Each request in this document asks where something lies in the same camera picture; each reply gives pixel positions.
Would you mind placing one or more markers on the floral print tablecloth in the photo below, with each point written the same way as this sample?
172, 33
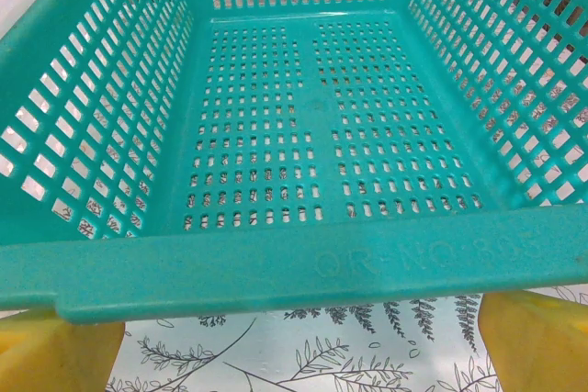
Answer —
275, 355

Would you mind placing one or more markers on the teal perforated plastic basket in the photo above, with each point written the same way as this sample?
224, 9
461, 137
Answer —
275, 263

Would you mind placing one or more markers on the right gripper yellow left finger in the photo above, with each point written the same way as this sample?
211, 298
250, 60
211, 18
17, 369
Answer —
55, 355

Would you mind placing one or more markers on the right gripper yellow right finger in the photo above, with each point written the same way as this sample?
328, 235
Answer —
542, 346

